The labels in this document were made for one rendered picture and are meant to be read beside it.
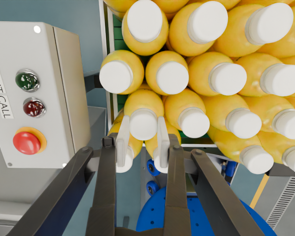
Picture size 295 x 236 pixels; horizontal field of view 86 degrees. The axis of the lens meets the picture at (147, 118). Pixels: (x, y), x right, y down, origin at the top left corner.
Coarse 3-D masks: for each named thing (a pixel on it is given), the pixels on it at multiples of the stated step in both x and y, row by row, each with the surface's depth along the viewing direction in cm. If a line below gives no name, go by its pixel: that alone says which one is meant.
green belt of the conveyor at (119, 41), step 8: (120, 24) 35; (120, 32) 36; (120, 40) 36; (120, 48) 37; (128, 48) 37; (144, 56) 37; (144, 64) 38; (120, 96) 41; (120, 104) 42; (184, 136) 46; (208, 136) 46
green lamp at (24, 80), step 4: (24, 72) 19; (16, 76) 18; (20, 76) 18; (24, 76) 18; (28, 76) 19; (32, 76) 19; (16, 80) 19; (20, 80) 18; (24, 80) 18; (28, 80) 19; (32, 80) 19; (16, 84) 19; (20, 84) 19; (24, 84) 19; (28, 84) 19; (32, 84) 19; (24, 88) 19; (28, 88) 19; (32, 88) 19
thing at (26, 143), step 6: (24, 132) 21; (18, 138) 21; (24, 138) 21; (30, 138) 21; (36, 138) 22; (18, 144) 22; (24, 144) 22; (30, 144) 22; (36, 144) 22; (18, 150) 22; (24, 150) 22; (30, 150) 22; (36, 150) 22
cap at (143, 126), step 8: (136, 112) 22; (144, 112) 21; (136, 120) 20; (144, 120) 20; (152, 120) 20; (136, 128) 21; (144, 128) 21; (152, 128) 21; (136, 136) 21; (144, 136) 21; (152, 136) 21
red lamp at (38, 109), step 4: (32, 100) 20; (24, 104) 20; (28, 104) 20; (32, 104) 20; (36, 104) 20; (40, 104) 20; (24, 108) 20; (28, 108) 20; (32, 108) 20; (36, 108) 20; (40, 108) 20; (24, 112) 20; (28, 112) 20; (32, 112) 20; (36, 112) 20; (40, 112) 21; (32, 116) 20; (36, 116) 20
